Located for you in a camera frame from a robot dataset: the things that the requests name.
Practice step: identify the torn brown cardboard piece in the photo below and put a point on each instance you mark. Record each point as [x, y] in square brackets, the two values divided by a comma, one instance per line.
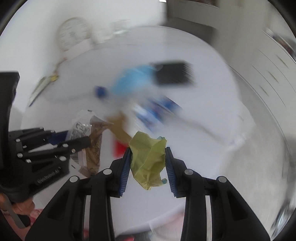
[117, 127]

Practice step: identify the crumpled dark blue paper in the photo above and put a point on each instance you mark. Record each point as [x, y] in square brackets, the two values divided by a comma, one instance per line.
[101, 92]

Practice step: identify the red plastic wrapper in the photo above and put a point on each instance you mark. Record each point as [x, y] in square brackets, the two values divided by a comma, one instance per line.
[119, 149]

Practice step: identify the white pink trash bin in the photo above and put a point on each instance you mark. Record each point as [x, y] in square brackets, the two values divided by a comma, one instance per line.
[166, 227]

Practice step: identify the blue surgical face mask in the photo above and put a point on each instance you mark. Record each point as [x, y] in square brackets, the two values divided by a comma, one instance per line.
[133, 80]

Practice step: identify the clear glass cup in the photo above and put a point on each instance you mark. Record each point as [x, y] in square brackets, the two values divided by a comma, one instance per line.
[120, 27]

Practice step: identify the yellow paper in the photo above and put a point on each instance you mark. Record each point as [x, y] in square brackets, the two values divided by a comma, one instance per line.
[148, 160]

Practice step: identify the black foam fruit net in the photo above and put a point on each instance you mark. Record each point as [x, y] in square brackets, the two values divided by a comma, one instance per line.
[173, 73]

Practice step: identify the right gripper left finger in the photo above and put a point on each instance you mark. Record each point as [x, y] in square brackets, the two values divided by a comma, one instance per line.
[63, 216]

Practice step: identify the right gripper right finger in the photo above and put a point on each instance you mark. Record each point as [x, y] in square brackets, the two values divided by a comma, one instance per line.
[232, 217]

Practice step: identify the blue crushed carton box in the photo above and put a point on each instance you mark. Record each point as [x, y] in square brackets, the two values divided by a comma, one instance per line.
[152, 113]

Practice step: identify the white drawer cabinet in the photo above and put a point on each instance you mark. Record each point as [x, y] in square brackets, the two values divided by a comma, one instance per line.
[266, 63]

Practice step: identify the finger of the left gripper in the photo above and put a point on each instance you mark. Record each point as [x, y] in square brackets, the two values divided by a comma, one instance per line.
[32, 138]
[49, 154]

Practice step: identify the round white wall clock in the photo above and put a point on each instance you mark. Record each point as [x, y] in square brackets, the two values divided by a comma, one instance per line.
[72, 32]

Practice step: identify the yellow sticky clip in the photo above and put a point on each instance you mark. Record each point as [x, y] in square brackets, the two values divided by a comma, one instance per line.
[54, 77]

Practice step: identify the white card box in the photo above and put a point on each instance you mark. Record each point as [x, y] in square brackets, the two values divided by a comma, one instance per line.
[78, 49]

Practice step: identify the person's left hand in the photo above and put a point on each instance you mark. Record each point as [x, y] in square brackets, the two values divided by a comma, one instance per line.
[23, 208]

